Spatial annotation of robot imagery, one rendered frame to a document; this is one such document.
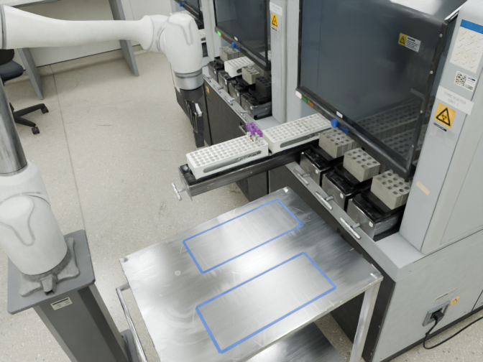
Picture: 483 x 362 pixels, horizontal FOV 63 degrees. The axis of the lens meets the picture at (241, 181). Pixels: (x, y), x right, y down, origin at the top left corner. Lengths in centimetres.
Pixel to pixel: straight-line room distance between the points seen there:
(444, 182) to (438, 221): 14
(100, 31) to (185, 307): 77
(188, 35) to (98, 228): 165
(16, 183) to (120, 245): 113
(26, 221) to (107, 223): 136
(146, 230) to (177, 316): 144
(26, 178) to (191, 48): 67
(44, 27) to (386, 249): 112
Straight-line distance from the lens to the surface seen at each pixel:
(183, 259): 117
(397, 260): 130
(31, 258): 134
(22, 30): 110
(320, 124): 161
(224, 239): 120
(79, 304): 151
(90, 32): 118
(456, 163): 111
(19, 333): 231
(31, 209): 129
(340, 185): 139
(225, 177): 146
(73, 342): 167
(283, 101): 178
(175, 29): 120
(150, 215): 255
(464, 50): 102
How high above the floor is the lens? 171
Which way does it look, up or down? 40 degrees down
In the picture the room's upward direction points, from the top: 5 degrees counter-clockwise
